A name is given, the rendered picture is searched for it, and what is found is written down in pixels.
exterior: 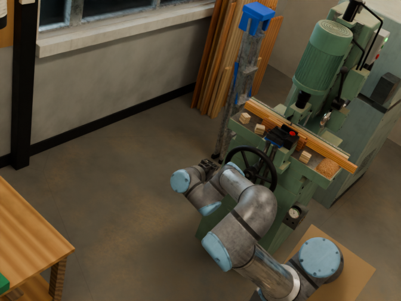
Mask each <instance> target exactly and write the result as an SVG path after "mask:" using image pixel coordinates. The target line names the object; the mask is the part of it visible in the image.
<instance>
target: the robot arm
mask: <svg viewBox="0 0 401 301"><path fill-rule="evenodd" d="M216 168H217V169H216ZM219 168H220V166H217V165H216V164H214V162H212V161H210V160H209V159H207V158H205V159H202V160H201V162H200V163H199V164H198V165H194V166H191V167H187V168H184V169H179V170H177V171H176V172H174V173H173V174H172V176H171V179H170V184H171V187H172V189H173V190H174V191H175V192H177V193H180V194H181V193H182V194H183V195H184V196H185V197H186V198H187V199H188V200H189V201H190V203H191V204H192V205H193V206H194V207H195V208H196V209H197V211H198V212H200V214H201V215H203V216H208V215H210V214H211V213H213V212H214V211H215V210H216V209H217V208H218V207H220V205H221V200H222V199H223V198H224V197H225V196H226V195H227V194H229V195H230V196H231V197H232V198H233V199H234V200H235V201H236V202H237V206H236V207H235V208H234V209H233V210H232V211H231V212H230V213H229V214H228V215H227V216H226V217H225V218H224V219H223V220H222V221H220V222H219V223H218V224H217V225H216V226H215V227H214V228H213V229H212V230H211V231H210V232H208V233H207V235H206V236H205V237H204V238H203V239H202V246H203V247H204V249H205V250H206V251H207V252H208V253H209V255H210V256H211V257H212V258H213V259H214V261H215V262H216V263H217V265H218V266H219V267H220V268H221V269H222V271H223V272H227V271H228V270H231V268H232V269H234V270H235V271H236V272H238V273H239V274H241V275H242V276H243V277H245V278H246V279H248V280H249V281H250V282H252V283H253V284H255V285H256V286H257V287H259V288H260V289H259V291H258V295H259V296H260V298H261V300H262V301H306V300H307V299H308V298H309V297H310V296H311V295H312V294H313V293H314V292H315V291H316V290H317V289H318V288H319V287H320V286H321V285H322V284H328V283H330V282H333V281H335V280H336V279H337V278H338V277H339V276H340V274H341V273H342V271H343V267H344V258H343V254H342V252H341V250H340V248H339V247H338V246H337V245H336V244H335V243H334V242H332V241H330V240H328V239H326V238H321V237H315V238H311V239H309V240H307V241H306V242H305V243H304V244H303V245H302V246H301V248H300V250H299V251H298V252H297V253H296V254H295V255H293V256H292V257H291V258H290V259H289V260H288V261H287V262H286V263H285V264H280V263H279V262H278V261H277V260H276V259H274V258H273V257H272V256H271V255H270V254H269V253H268V252H266V251H265V249H263V248H262V246H260V245H259V244H258V243H257V242H259V240H260V239H261V238H262V237H263V236H264V235H265V234H266V233H267V232H268V230H269V229H270V227H271V225H272V224H273V222H274V219H275V217H276V213H277V201H276V197H275V195H274V193H273V192H272V191H271V190H270V189H268V188H267V187H265V186H263V185H255V184H253V183H252V182H250V181H249V180H248V179H247V178H245V175H244V173H243V172H242V170H241V169H240V168H239V167H238V166H237V165H235V164H234V163H232V162H228V163H227V164H225V165H224V167H223V168H222V169H221V170H220V171H219V172H218V170H219ZM215 169H216V170H215ZM204 182H207V183H206V184H205V185H204V184H203V183H204Z"/></svg>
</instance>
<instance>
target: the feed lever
mask: <svg viewBox="0 0 401 301"><path fill-rule="evenodd" d="M347 72H348V69H347V67H345V66H342V67H341V68H340V73H341V80H340V87H339V91H338V96H336V97H335V98H334V100H333V101H332V103H331V106H332V107H333V108H335V109H336V110H341V108H342V107H343V106H344V104H345V102H346V101H345V100H343V99H342V98H341V92H342V87H343V81H344V75H345V74H346V73H347Z"/></svg>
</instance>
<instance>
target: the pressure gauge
mask: <svg viewBox="0 0 401 301"><path fill-rule="evenodd" d="M288 213H289V215H290V216H291V217H292V218H293V219H297V218H299V217H300V216H301V213H302V211H301V209H300V208H299V207H298V206H296V205H293V206H292V207H291V208H290V209H289V210H288Z"/></svg>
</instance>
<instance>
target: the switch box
mask: <svg viewBox="0 0 401 301"><path fill-rule="evenodd" d="M377 30H378V29H377ZM377 30H375V31H374V32H373V34H372V36H371V38H370V40H369V42H368V43H367V45H366V47H365V49H364V50H365V55H364V56H363V59H362V62H363V61H364V59H365V57H366V54H367V52H368V50H369V47H370V46H371V44H372V41H373V40H374V37H375V35H376V33H377ZM389 35H390V32H388V31H386V30H384V29H382V28H381V29H380V32H379V34H378V36H377V38H376V40H375V42H374V44H373V46H372V48H371V51H370V53H369V55H368V57H367V59H366V62H365V63H366V64H368V65H370V64H371V63H373V62H374V60H376V59H375V58H376V56H377V54H379V53H380V51H381V50H382V49H381V50H380V48H381V46H382V45H384V44H385V43H383V42H386V41H385V39H386V38H388V36H389ZM379 50H380V51H379Z"/></svg>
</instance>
